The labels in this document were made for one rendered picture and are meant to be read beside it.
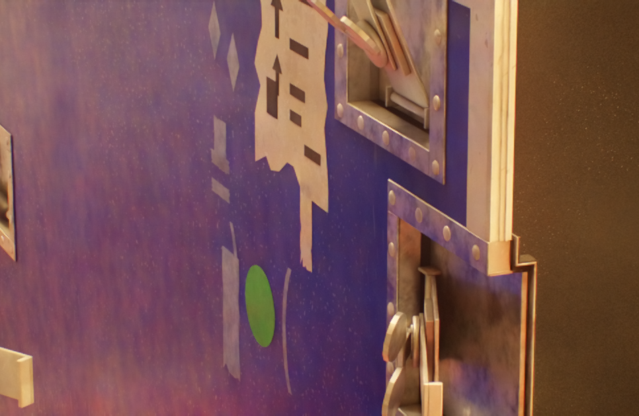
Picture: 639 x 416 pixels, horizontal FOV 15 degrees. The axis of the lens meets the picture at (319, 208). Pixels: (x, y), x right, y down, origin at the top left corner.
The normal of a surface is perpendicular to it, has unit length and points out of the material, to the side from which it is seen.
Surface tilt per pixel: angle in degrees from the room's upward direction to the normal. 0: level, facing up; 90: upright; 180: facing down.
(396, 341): 100
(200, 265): 90
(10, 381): 90
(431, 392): 90
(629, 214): 90
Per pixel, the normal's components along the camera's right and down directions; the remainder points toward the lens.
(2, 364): -0.60, 0.23
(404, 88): -0.85, 0.47
